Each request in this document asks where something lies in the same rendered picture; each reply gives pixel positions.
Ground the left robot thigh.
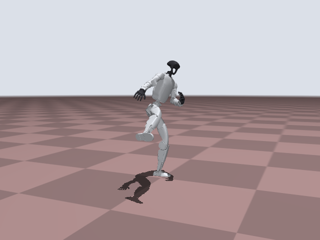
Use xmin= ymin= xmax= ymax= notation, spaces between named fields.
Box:
xmin=157 ymin=118 xmax=169 ymax=150

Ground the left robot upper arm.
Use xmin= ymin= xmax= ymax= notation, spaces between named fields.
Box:
xmin=170 ymin=82 xmax=178 ymax=104

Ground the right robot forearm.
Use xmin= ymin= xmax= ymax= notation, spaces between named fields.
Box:
xmin=141 ymin=78 xmax=154 ymax=91

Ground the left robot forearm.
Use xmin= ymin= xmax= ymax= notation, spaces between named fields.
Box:
xmin=173 ymin=99 xmax=185 ymax=107

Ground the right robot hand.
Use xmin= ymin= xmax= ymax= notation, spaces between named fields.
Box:
xmin=133 ymin=88 xmax=146 ymax=101

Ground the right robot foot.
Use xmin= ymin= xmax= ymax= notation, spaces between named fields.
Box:
xmin=135 ymin=133 xmax=154 ymax=142

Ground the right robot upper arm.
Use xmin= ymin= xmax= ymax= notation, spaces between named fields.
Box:
xmin=151 ymin=73 xmax=165 ymax=87

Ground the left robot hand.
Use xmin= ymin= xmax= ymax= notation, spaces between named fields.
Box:
xmin=178 ymin=91 xmax=185 ymax=105

